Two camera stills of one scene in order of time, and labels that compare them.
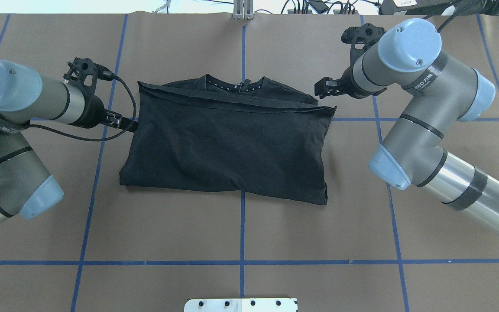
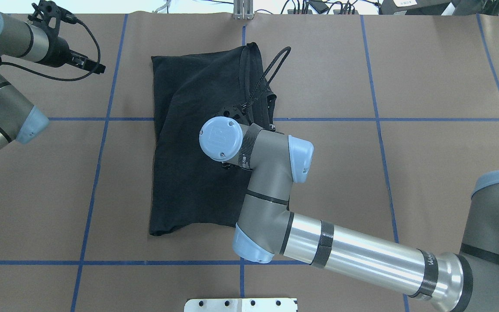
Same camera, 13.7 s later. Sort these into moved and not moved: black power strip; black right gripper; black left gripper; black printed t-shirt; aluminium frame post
Moved: black left gripper; black right gripper; black printed t-shirt
Not moved: black power strip; aluminium frame post
